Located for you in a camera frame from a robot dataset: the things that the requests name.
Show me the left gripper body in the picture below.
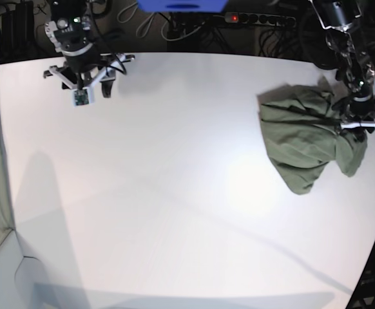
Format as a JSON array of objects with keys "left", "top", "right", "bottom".
[{"left": 338, "top": 94, "right": 375, "bottom": 129}]

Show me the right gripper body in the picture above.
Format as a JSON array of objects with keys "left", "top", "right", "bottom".
[{"left": 54, "top": 43, "right": 125, "bottom": 90}]

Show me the green t-shirt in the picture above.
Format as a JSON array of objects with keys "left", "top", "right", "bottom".
[{"left": 257, "top": 78, "right": 367, "bottom": 195}]

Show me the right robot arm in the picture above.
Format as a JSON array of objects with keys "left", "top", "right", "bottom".
[{"left": 43, "top": 1, "right": 132, "bottom": 106}]

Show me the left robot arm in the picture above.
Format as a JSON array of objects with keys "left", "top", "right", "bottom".
[{"left": 311, "top": 1, "right": 375, "bottom": 133}]

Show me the blue plastic bin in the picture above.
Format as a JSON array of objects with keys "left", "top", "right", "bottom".
[{"left": 137, "top": 0, "right": 227, "bottom": 13}]

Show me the black power strip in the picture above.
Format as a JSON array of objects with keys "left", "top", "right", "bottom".
[{"left": 224, "top": 12, "right": 296, "bottom": 28}]

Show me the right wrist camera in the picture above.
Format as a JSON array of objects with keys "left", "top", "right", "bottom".
[{"left": 72, "top": 88, "right": 95, "bottom": 107}]

